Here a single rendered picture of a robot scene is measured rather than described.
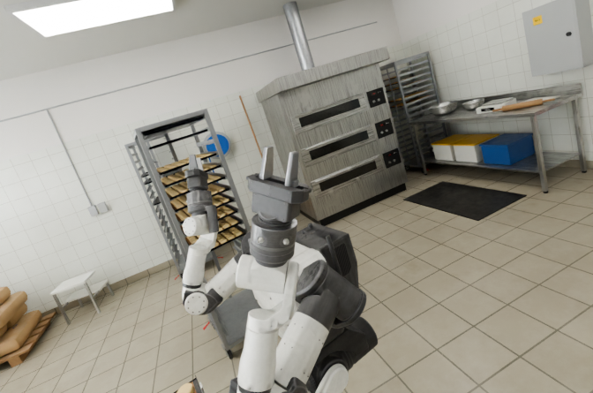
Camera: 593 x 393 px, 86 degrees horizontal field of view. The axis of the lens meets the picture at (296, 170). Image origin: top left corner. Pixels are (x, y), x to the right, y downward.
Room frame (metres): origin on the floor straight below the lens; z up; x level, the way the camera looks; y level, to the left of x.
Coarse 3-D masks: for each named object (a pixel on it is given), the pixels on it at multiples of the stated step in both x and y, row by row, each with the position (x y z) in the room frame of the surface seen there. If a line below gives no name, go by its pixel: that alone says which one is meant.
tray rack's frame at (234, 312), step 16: (192, 112) 2.25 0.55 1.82; (144, 128) 2.10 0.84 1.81; (160, 128) 2.72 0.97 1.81; (192, 128) 2.83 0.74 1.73; (144, 160) 2.63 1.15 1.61; (176, 160) 2.75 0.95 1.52; (160, 192) 2.64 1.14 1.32; (176, 240) 2.63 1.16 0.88; (224, 304) 2.68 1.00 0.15; (240, 304) 2.59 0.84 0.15; (256, 304) 2.51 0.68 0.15; (208, 320) 2.55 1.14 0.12; (224, 320) 2.43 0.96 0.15; (240, 320) 2.36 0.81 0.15; (240, 336) 2.15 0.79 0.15
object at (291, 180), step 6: (294, 156) 0.55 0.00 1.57; (288, 162) 0.55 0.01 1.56; (294, 162) 0.55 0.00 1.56; (288, 168) 0.55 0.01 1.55; (294, 168) 0.56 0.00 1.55; (288, 174) 0.55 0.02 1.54; (294, 174) 0.56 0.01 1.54; (288, 180) 0.55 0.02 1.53; (294, 180) 0.56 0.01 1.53; (294, 186) 0.55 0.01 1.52
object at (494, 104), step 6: (486, 102) 3.89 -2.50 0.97; (492, 102) 3.76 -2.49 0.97; (498, 102) 3.65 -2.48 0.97; (504, 102) 3.63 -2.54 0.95; (510, 102) 3.65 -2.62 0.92; (516, 102) 3.69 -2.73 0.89; (480, 108) 3.79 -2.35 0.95; (486, 108) 3.72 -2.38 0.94; (492, 108) 3.65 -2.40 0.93; (498, 108) 3.59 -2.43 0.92
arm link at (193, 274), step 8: (192, 256) 1.06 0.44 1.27; (200, 256) 1.07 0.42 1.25; (192, 264) 1.06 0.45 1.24; (200, 264) 1.07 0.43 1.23; (184, 272) 1.06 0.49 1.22; (192, 272) 1.05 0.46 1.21; (200, 272) 1.06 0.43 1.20; (184, 280) 1.05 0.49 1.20; (192, 280) 1.04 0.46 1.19; (200, 280) 1.06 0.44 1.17; (184, 288) 1.04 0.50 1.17; (192, 288) 1.04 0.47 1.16; (200, 288) 1.06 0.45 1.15; (184, 296) 1.01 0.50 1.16
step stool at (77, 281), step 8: (88, 272) 3.91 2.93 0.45; (72, 280) 3.80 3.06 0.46; (80, 280) 3.70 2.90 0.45; (56, 288) 3.69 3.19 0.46; (64, 288) 3.60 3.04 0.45; (88, 288) 3.66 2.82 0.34; (96, 288) 3.87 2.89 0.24; (56, 296) 3.62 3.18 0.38; (72, 296) 3.86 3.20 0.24; (80, 296) 3.78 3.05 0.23; (64, 304) 3.71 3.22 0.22; (80, 304) 3.98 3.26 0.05; (96, 304) 3.66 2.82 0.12; (64, 312) 3.62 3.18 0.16
